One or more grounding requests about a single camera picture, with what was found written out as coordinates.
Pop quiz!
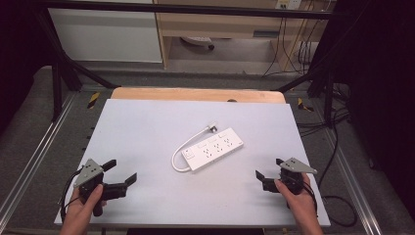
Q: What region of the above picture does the white cabinet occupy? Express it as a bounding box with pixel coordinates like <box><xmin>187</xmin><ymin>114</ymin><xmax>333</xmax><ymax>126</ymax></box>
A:
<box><xmin>47</xmin><ymin>7</ymin><xmax>163</xmax><ymax>64</ymax></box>

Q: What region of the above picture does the black floor cable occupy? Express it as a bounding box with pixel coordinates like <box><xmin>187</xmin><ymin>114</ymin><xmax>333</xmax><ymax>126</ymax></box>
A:
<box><xmin>296</xmin><ymin>82</ymin><xmax>358</xmax><ymax>228</ymax></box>

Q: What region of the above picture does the bundle of hanging black cables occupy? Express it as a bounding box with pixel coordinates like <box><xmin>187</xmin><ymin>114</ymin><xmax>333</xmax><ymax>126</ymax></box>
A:
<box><xmin>261</xmin><ymin>9</ymin><xmax>322</xmax><ymax>78</ymax></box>

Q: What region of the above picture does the white power strip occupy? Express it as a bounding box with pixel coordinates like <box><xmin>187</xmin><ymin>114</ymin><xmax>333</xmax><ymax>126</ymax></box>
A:
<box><xmin>182</xmin><ymin>126</ymin><xmax>245</xmax><ymax>172</ymax></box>

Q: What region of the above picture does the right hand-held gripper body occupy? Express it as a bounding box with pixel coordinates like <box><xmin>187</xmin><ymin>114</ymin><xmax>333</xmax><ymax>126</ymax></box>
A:
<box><xmin>261</xmin><ymin>157</ymin><xmax>318</xmax><ymax>196</ymax></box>

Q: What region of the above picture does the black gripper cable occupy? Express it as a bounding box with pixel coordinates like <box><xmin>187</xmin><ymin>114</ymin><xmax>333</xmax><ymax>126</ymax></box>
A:
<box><xmin>302</xmin><ymin>181</ymin><xmax>319</xmax><ymax>218</ymax></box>
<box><xmin>60</xmin><ymin>168</ymin><xmax>83</xmax><ymax>223</ymax></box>

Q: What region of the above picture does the white wall socket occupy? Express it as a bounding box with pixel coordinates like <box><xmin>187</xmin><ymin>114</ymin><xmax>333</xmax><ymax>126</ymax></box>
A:
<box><xmin>275</xmin><ymin>0</ymin><xmax>303</xmax><ymax>11</ymax></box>

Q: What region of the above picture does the light wooden desk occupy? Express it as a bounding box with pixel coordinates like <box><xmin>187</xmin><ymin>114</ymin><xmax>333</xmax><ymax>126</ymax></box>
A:
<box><xmin>152</xmin><ymin>0</ymin><xmax>331</xmax><ymax>71</ymax></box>

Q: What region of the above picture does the yellow black tape marker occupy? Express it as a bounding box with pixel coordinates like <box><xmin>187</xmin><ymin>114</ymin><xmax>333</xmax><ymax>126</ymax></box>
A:
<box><xmin>297</xmin><ymin>97</ymin><xmax>315</xmax><ymax>113</ymax></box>
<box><xmin>86</xmin><ymin>91</ymin><xmax>102</xmax><ymax>110</ymax></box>

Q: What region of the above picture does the black metal frame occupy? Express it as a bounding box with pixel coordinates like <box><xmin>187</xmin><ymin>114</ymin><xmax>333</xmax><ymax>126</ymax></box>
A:
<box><xmin>33</xmin><ymin>0</ymin><xmax>346</xmax><ymax>129</ymax></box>

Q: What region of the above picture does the light wooden table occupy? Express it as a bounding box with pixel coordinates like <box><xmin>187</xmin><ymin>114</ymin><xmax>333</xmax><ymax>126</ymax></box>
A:
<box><xmin>110</xmin><ymin>86</ymin><xmax>287</xmax><ymax>105</ymax></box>

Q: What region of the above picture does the black curtain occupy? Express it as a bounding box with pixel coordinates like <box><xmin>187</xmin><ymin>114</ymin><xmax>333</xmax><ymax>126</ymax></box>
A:
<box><xmin>317</xmin><ymin>0</ymin><xmax>415</xmax><ymax>213</ymax></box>
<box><xmin>0</xmin><ymin>0</ymin><xmax>58</xmax><ymax>131</ymax></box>

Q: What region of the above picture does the person's right hand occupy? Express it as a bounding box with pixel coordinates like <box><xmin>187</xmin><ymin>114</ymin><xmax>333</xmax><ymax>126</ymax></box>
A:
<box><xmin>273</xmin><ymin>172</ymin><xmax>322</xmax><ymax>227</ymax></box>

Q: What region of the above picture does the person's left hand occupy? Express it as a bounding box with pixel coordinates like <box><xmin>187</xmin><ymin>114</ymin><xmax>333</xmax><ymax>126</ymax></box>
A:
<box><xmin>60</xmin><ymin>184</ymin><xmax>108</xmax><ymax>228</ymax></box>

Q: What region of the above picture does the aluminium floor rail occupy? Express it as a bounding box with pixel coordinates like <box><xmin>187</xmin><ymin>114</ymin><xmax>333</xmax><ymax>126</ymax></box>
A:
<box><xmin>322</xmin><ymin>128</ymin><xmax>384</xmax><ymax>235</ymax></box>
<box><xmin>0</xmin><ymin>93</ymin><xmax>76</xmax><ymax>224</ymax></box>

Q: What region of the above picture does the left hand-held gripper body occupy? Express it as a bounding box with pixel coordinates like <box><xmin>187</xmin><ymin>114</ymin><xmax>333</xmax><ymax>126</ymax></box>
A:
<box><xmin>73</xmin><ymin>159</ymin><xmax>128</xmax><ymax>217</ymax></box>

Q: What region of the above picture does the white power cable with plug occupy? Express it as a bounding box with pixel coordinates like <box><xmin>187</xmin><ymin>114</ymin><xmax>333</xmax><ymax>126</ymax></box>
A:
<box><xmin>170</xmin><ymin>122</ymin><xmax>218</xmax><ymax>173</ymax></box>

